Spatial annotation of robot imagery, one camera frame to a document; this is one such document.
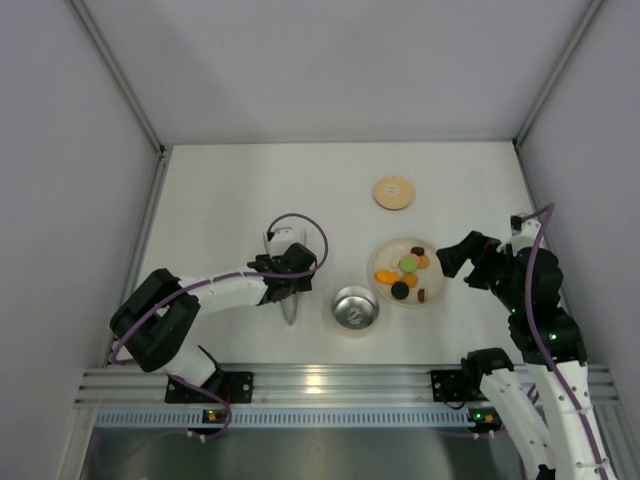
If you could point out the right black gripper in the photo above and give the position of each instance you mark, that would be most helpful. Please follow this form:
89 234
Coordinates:
476 262

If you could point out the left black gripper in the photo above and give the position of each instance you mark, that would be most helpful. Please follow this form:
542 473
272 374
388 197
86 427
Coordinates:
282 288

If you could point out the metal tongs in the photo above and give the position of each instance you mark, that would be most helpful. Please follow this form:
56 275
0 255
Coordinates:
290 305

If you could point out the green round food piece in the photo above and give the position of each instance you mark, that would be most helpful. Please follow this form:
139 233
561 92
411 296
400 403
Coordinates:
408 265

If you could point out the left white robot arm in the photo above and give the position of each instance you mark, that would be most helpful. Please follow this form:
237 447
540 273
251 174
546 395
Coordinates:
155 322

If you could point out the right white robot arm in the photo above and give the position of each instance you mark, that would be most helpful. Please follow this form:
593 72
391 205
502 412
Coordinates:
554 430

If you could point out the round metal lunch box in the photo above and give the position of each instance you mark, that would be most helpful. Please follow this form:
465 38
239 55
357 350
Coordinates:
355 310

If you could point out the cream plate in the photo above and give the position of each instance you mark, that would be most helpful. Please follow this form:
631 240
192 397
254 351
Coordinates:
431 279

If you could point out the orange round food piece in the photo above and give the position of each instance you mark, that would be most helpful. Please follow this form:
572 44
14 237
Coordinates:
424 262

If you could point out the orange carrot slice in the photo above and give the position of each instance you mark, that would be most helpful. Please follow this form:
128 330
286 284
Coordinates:
386 277
410 280

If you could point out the black round food piece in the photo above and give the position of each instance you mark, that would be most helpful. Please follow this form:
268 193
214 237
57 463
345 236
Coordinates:
400 290

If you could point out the beige round lid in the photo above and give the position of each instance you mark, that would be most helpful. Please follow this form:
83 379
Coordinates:
394 193

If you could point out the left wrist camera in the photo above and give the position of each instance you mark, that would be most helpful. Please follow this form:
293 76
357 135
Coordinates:
278 240

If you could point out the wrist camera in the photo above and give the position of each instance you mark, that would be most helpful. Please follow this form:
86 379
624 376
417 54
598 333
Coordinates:
524 232
278 240

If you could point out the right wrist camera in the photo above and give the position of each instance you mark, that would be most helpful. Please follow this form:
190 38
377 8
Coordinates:
524 232

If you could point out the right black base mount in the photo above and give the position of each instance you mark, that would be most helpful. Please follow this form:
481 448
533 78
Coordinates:
450 386

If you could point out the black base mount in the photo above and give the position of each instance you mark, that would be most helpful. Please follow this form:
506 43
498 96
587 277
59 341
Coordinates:
235 387
450 386

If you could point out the aluminium rail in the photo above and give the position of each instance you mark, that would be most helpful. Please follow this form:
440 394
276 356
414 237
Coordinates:
276 385

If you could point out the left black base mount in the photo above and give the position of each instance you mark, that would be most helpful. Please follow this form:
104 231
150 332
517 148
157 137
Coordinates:
235 387

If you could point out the slotted cable duct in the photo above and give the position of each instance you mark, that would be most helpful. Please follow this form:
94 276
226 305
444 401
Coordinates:
271 417

